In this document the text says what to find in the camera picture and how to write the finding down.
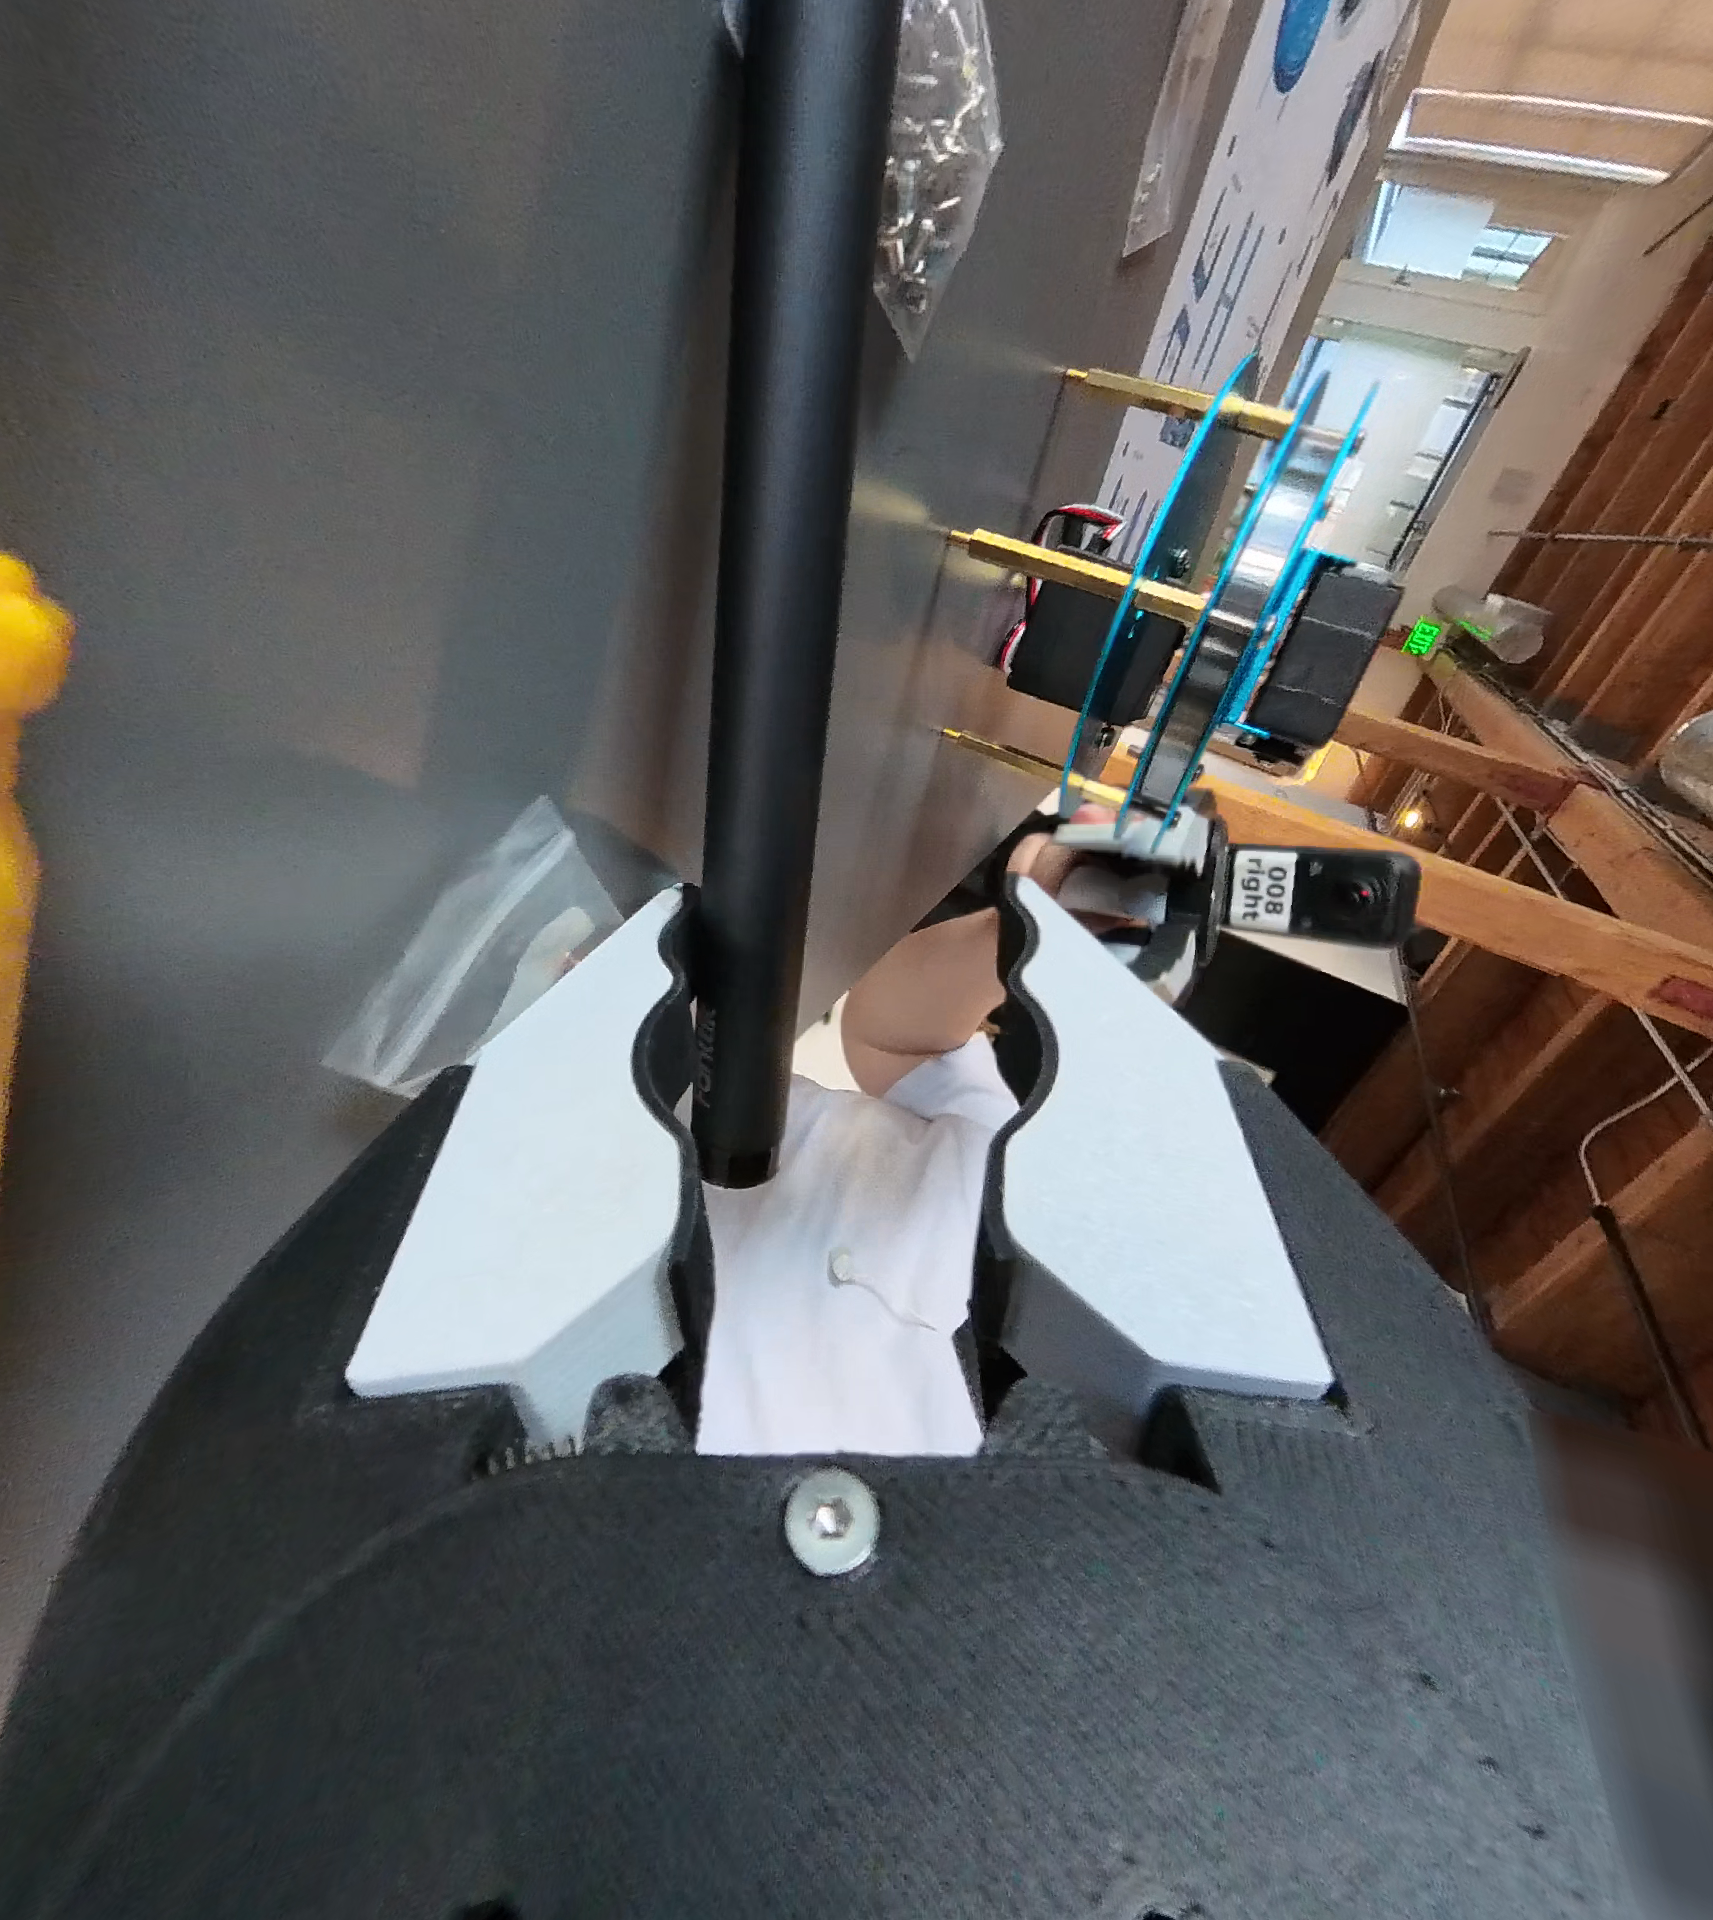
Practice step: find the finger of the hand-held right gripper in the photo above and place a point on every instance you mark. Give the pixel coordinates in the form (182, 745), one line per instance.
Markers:
(1164, 842)

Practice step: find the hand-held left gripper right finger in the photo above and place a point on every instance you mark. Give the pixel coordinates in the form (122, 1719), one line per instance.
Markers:
(1157, 1200)

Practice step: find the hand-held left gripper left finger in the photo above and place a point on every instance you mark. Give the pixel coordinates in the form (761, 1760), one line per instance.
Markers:
(527, 1200)

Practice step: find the blue toy robot arm assembly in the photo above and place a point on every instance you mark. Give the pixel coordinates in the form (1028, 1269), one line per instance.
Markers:
(1172, 660)

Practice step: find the black metal tube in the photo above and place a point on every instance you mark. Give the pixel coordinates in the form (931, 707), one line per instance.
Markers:
(797, 600)

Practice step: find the person's right forearm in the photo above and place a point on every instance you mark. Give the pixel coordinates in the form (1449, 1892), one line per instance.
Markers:
(924, 1004)

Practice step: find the person's right hand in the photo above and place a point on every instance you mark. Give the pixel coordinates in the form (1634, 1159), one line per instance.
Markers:
(1050, 858)

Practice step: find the clear empty zip bag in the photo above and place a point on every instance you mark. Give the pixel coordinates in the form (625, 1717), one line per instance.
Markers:
(497, 960)

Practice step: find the person's white shirt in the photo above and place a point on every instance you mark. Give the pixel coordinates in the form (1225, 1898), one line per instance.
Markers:
(840, 1200)

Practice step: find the green exit sign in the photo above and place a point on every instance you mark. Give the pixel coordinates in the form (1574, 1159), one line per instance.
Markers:
(1421, 639)

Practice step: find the wooden ceiling beam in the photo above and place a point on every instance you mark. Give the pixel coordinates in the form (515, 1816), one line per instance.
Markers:
(1576, 854)

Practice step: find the large printed instruction sheet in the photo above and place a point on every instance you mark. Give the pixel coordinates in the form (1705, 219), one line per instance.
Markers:
(1305, 225)

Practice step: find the clear bag of screws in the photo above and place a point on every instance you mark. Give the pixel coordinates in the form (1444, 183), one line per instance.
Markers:
(940, 121)

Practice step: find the ceiling light panel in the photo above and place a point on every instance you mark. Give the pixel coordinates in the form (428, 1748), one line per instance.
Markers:
(1545, 143)

